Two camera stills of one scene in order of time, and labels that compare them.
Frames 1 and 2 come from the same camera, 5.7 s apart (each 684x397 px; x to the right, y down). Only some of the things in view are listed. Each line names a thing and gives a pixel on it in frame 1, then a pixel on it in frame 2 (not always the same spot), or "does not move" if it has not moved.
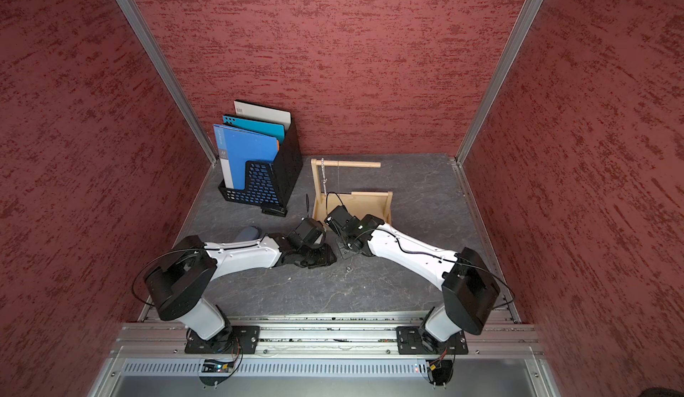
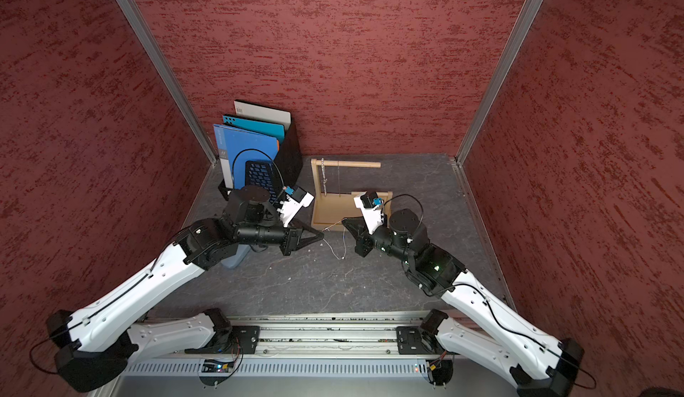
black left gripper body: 314,256 -> 288,241
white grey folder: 263,112 does not move
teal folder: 255,126 does not move
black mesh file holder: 272,182 does not move
